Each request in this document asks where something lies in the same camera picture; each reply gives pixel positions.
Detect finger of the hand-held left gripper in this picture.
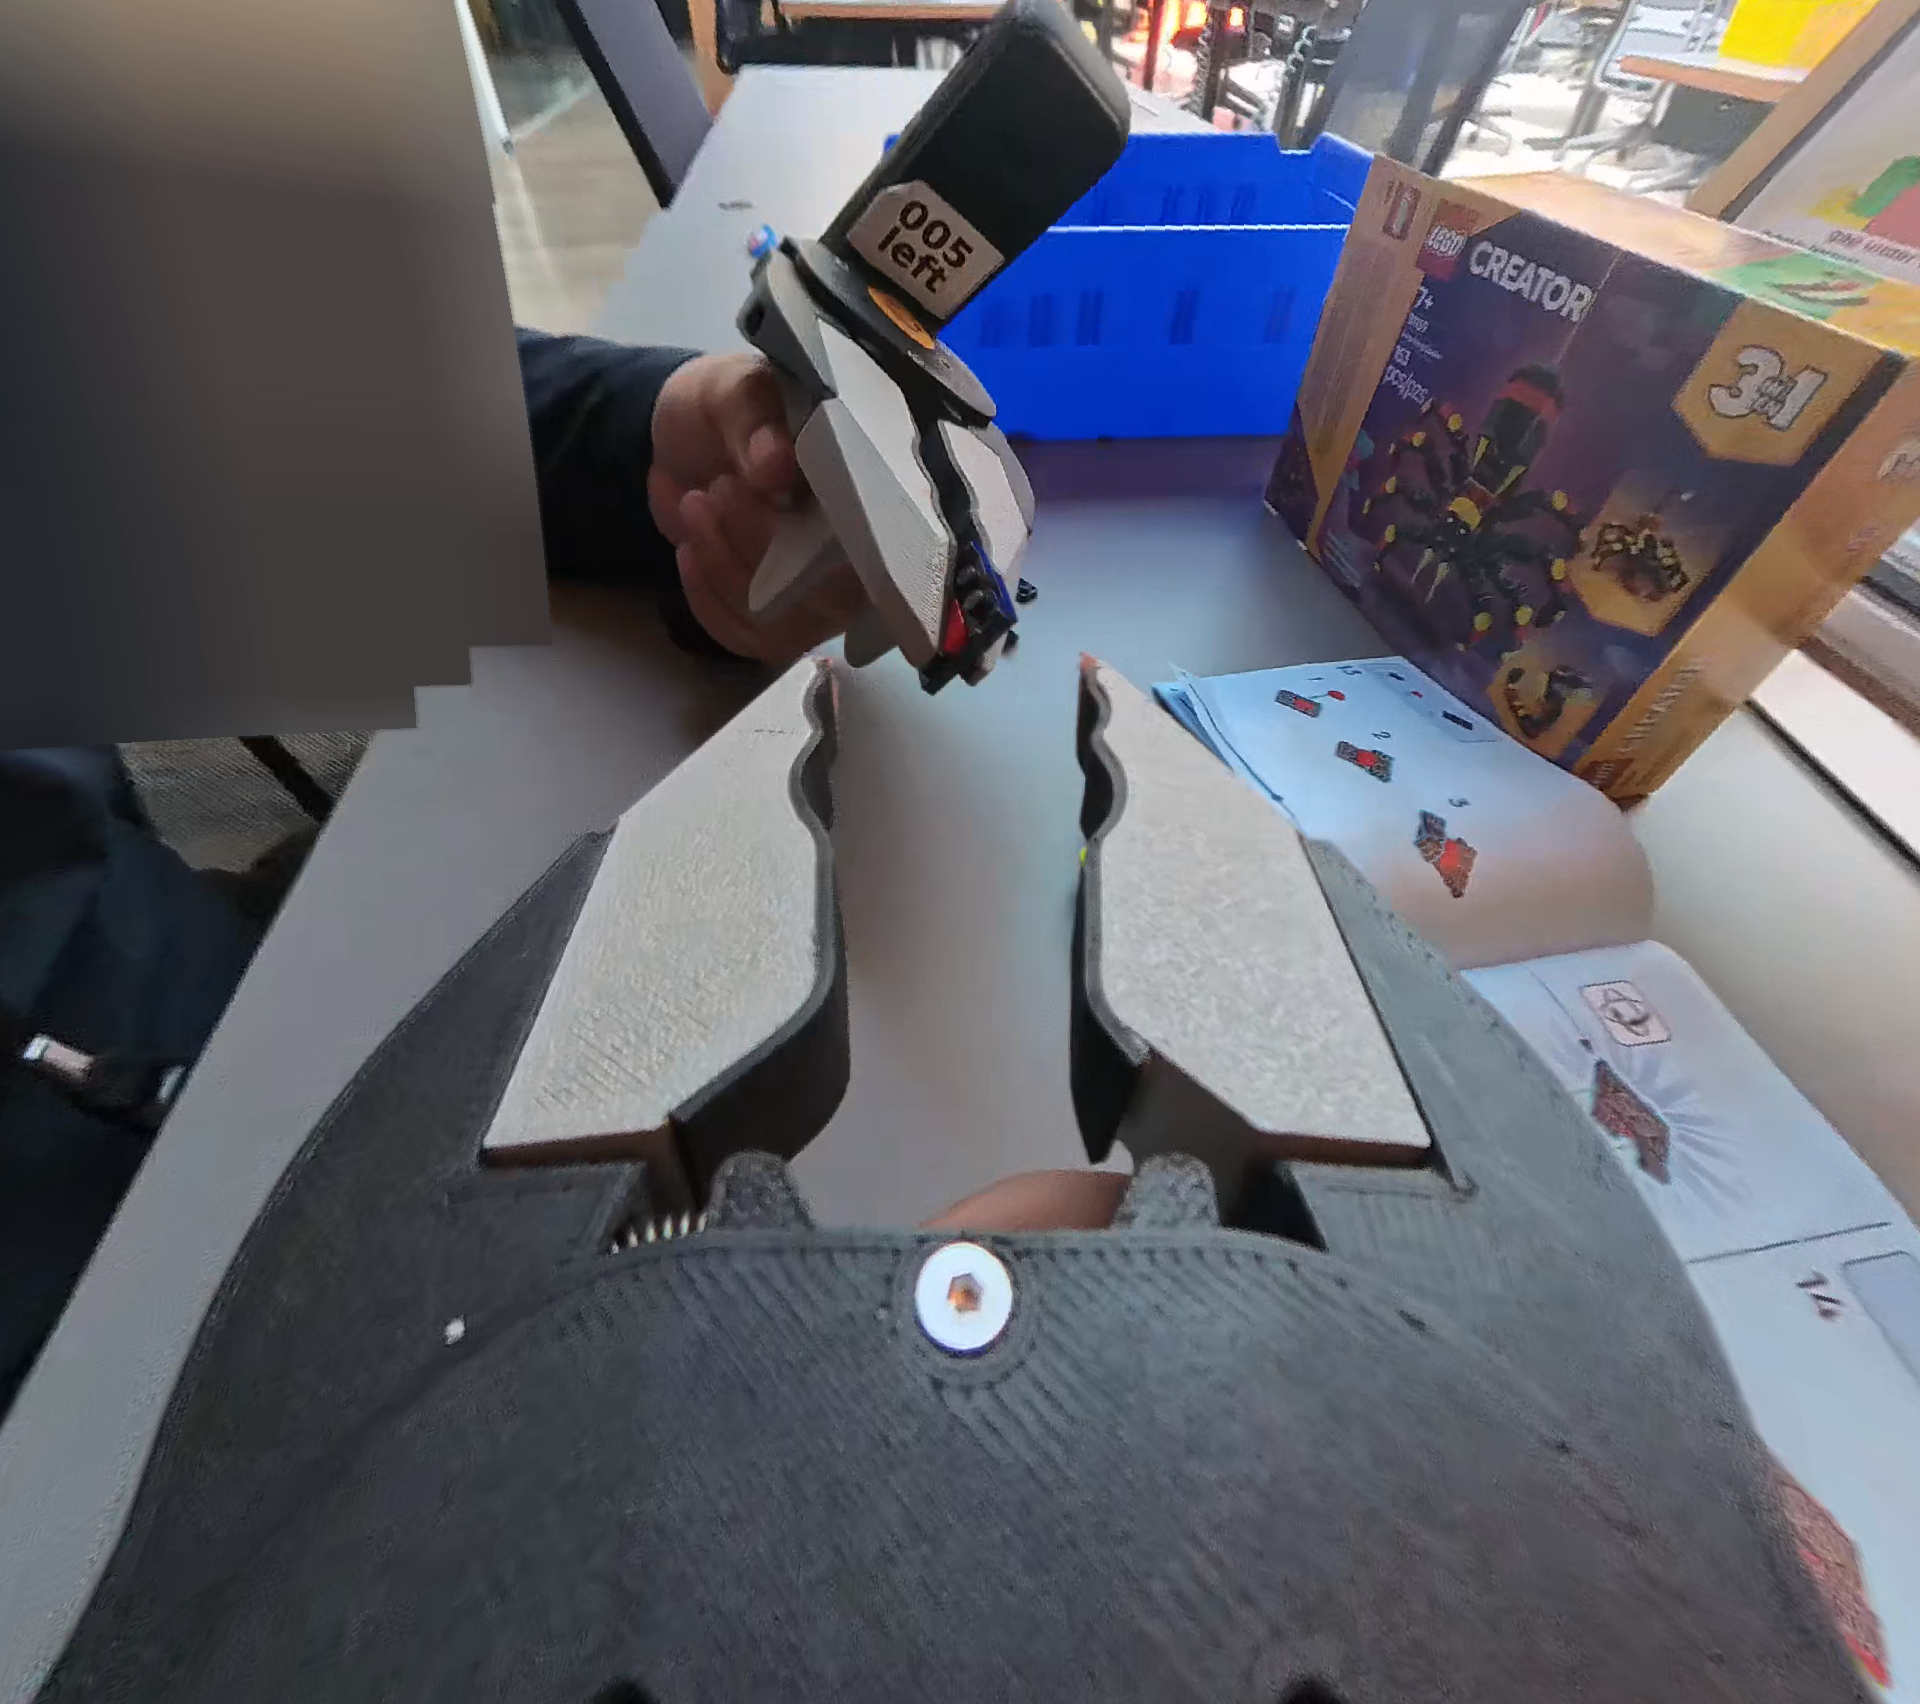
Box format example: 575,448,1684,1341
942,418,1041,571
792,399,962,686

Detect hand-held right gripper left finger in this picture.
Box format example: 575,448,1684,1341
481,657,853,1188

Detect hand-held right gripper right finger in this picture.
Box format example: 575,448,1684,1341
1068,655,1437,1174

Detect small black red lego assembly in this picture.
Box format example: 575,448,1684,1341
915,539,1038,697

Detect blue plastic bin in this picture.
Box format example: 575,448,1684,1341
883,133,1377,446

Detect person's left forearm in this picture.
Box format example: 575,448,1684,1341
517,329,709,584

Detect lego set box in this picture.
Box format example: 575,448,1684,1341
1264,157,1920,811

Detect person's left hand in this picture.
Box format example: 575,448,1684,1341
648,351,877,667

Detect open instruction booklet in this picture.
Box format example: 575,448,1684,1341
1155,657,1920,1704

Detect person's dark trousers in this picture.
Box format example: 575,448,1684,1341
0,745,371,1414

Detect yellow storage bin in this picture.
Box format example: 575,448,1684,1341
1721,0,1887,74

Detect printed instruction sheet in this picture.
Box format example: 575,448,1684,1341
1732,106,1920,289

